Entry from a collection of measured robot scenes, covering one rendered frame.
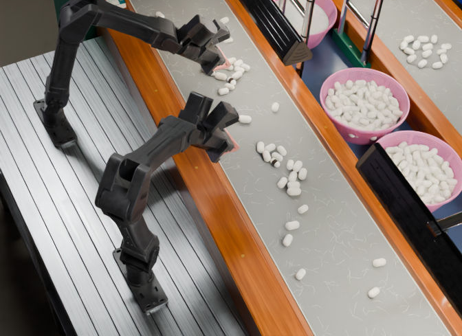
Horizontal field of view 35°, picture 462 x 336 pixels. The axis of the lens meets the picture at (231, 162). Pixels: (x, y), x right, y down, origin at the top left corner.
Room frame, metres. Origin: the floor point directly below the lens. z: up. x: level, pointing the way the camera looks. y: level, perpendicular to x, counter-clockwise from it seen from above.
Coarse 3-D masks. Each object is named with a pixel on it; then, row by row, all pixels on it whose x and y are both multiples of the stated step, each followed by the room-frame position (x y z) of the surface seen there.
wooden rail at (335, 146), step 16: (240, 16) 1.87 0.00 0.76; (256, 32) 1.80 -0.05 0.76; (272, 64) 1.65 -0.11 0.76; (288, 80) 1.59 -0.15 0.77; (304, 96) 1.52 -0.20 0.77; (304, 112) 1.46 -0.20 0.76; (320, 112) 1.46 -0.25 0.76; (320, 128) 1.40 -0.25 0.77; (336, 144) 1.34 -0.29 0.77; (336, 160) 1.29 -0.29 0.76; (352, 160) 1.29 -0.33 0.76; (352, 176) 1.23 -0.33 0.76; (368, 192) 1.18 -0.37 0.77; (368, 208) 1.14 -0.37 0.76; (384, 224) 1.08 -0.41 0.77; (400, 240) 1.03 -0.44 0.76; (400, 256) 1.00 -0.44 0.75; (416, 256) 0.99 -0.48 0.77; (416, 272) 0.94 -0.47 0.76; (432, 288) 0.90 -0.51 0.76; (432, 304) 0.87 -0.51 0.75; (448, 304) 0.86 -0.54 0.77; (448, 320) 0.82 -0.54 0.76
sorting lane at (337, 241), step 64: (192, 0) 1.97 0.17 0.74; (192, 64) 1.65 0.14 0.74; (256, 64) 1.68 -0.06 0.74; (256, 128) 1.40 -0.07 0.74; (256, 192) 1.17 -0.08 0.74; (320, 192) 1.19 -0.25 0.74; (320, 256) 0.99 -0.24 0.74; (384, 256) 1.00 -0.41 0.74; (320, 320) 0.81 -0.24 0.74; (384, 320) 0.82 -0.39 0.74
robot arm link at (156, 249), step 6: (120, 246) 0.95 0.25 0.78; (156, 246) 0.94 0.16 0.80; (156, 252) 0.93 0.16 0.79; (120, 258) 0.93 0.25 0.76; (126, 258) 0.93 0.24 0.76; (132, 258) 0.93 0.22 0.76; (150, 258) 0.91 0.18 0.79; (156, 258) 0.93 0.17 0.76; (132, 264) 0.91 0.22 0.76; (138, 264) 0.91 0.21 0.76; (144, 264) 0.92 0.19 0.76; (150, 264) 0.91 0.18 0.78; (144, 270) 0.90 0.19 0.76; (150, 270) 0.90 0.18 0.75
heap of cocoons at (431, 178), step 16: (400, 144) 1.38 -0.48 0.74; (416, 144) 1.38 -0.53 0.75; (400, 160) 1.33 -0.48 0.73; (416, 160) 1.33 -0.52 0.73; (432, 160) 1.33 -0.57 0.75; (416, 176) 1.28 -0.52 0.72; (432, 176) 1.29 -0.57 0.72; (448, 176) 1.28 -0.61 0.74; (432, 192) 1.22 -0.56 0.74; (448, 192) 1.22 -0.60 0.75
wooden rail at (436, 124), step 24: (336, 0) 1.99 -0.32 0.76; (336, 24) 1.94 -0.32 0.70; (360, 24) 1.87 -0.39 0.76; (360, 48) 1.80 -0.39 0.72; (384, 48) 1.76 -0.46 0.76; (384, 72) 1.68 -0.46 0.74; (408, 96) 1.56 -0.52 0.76; (408, 120) 1.53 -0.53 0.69; (432, 120) 1.46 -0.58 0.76; (456, 144) 1.38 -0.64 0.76
